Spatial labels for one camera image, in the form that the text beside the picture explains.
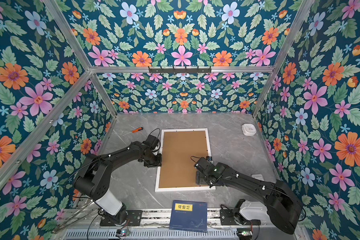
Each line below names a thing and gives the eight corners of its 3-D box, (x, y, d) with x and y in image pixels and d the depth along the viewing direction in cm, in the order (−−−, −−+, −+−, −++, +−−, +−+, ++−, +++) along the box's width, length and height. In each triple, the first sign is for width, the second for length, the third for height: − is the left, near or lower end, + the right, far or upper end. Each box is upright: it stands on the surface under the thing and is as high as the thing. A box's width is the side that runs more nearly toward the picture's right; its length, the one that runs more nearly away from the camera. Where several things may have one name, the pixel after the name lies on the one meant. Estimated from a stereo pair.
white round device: (242, 136, 108) (244, 132, 105) (240, 127, 114) (242, 123, 110) (255, 136, 108) (257, 132, 105) (252, 127, 114) (254, 123, 110)
